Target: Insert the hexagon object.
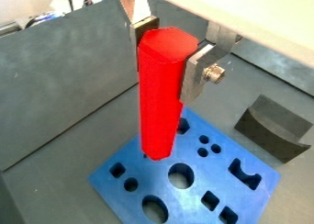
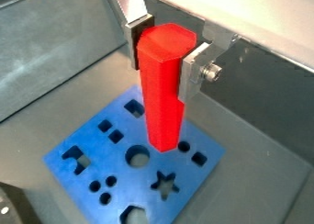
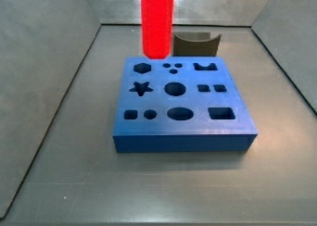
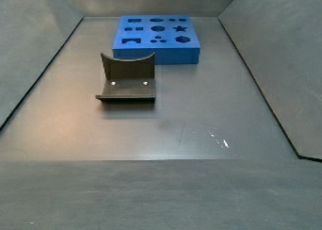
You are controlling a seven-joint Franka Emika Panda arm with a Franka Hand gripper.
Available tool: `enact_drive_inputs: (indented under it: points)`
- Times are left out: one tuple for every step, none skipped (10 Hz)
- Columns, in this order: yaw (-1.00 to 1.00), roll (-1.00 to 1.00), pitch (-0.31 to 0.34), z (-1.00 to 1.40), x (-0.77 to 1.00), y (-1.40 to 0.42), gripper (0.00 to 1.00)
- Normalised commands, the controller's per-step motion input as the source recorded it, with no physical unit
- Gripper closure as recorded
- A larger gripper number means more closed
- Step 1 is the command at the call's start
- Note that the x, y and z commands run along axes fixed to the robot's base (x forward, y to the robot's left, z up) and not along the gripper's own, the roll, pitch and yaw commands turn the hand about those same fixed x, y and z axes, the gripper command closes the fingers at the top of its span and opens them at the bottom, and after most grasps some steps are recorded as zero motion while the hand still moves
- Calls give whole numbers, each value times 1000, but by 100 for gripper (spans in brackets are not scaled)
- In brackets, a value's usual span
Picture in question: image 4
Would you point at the blue shape sorter block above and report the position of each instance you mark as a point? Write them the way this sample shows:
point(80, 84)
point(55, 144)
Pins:
point(165, 35)

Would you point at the black curved holder bracket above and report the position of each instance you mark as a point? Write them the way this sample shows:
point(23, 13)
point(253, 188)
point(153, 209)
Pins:
point(130, 79)

